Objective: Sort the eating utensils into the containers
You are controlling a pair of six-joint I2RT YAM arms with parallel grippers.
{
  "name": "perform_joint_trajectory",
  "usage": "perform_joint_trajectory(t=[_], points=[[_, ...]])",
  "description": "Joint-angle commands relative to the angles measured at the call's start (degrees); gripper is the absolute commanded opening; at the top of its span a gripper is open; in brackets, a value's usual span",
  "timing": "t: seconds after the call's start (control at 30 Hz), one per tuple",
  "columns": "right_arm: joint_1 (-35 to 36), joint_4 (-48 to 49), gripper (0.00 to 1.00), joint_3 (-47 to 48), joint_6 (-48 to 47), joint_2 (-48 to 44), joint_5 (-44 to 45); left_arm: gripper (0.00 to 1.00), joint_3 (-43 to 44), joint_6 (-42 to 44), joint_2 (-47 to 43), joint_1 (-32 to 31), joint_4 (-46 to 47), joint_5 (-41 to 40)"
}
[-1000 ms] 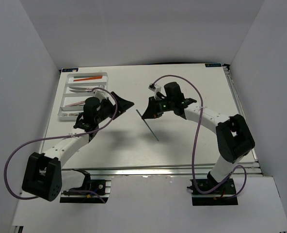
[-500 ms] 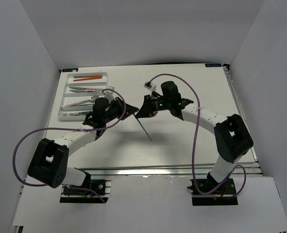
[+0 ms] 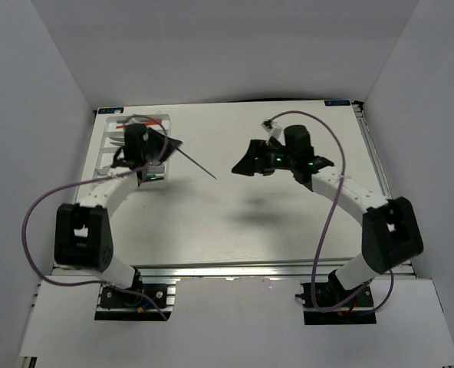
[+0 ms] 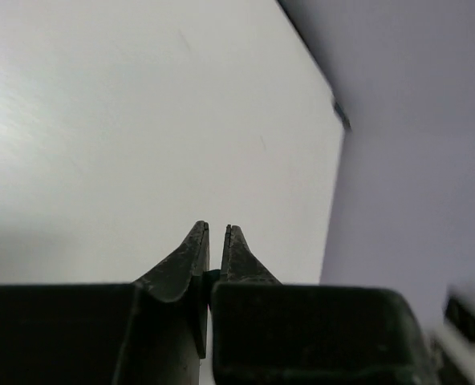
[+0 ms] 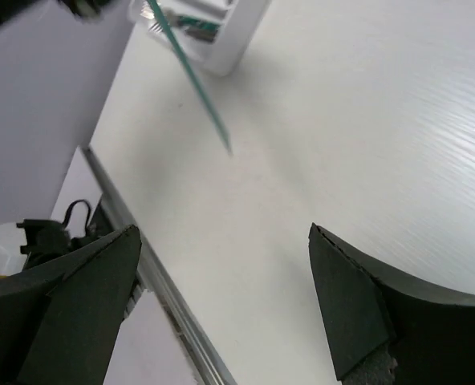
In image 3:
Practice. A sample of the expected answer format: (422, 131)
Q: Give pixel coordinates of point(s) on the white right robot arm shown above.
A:
(390, 232)

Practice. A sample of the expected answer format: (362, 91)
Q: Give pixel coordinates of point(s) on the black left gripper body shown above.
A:
(155, 147)

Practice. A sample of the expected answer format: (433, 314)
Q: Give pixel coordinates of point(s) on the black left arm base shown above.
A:
(115, 305)

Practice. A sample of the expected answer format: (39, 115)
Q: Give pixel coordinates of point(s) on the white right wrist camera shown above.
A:
(272, 128)

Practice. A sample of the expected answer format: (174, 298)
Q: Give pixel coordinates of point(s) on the aluminium table frame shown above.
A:
(233, 252)

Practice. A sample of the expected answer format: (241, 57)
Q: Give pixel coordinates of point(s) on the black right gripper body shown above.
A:
(272, 159)

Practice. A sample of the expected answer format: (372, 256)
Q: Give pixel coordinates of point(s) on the green handled fork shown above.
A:
(152, 177)

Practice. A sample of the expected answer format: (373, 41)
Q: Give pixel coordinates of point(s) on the teal chopstick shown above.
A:
(195, 162)

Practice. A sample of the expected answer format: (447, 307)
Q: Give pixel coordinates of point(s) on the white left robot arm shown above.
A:
(83, 237)

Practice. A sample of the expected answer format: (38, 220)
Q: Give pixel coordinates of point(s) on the white cutlery tray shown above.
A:
(130, 155)

